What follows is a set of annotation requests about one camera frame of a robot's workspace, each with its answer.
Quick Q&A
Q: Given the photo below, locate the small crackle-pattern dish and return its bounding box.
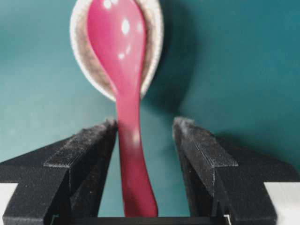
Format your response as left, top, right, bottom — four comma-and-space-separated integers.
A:
70, 0, 164, 101

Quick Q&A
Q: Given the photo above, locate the pink plastic spoon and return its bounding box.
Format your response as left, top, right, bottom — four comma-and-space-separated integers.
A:
87, 0, 158, 217

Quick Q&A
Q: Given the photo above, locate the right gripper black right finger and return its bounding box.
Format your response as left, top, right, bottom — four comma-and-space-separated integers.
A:
172, 117, 300, 225

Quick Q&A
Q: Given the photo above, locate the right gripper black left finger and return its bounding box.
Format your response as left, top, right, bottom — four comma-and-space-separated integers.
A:
0, 119, 117, 225

